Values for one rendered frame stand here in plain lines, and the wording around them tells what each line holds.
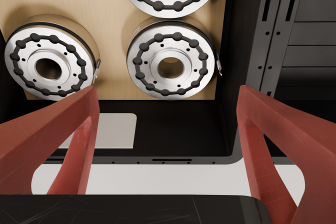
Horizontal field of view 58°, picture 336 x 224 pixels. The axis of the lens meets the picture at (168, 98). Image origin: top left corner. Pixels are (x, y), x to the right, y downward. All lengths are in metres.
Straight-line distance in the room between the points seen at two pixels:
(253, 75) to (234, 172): 0.50
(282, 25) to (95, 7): 0.20
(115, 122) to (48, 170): 0.43
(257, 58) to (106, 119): 0.21
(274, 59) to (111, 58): 0.20
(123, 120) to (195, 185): 0.44
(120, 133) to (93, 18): 0.14
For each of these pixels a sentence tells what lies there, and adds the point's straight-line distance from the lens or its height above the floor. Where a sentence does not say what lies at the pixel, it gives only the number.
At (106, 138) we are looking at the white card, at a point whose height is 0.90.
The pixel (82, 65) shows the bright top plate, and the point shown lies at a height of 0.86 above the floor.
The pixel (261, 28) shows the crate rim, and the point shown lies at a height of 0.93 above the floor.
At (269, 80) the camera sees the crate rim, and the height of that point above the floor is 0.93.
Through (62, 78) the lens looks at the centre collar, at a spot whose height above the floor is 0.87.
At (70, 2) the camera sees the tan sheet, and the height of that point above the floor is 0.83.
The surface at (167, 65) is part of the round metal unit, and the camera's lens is 0.38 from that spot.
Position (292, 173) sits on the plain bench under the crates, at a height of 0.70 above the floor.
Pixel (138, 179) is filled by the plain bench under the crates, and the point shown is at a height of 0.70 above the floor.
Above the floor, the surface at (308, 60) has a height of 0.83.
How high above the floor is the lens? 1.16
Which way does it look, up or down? 51 degrees down
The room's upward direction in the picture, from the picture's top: 179 degrees counter-clockwise
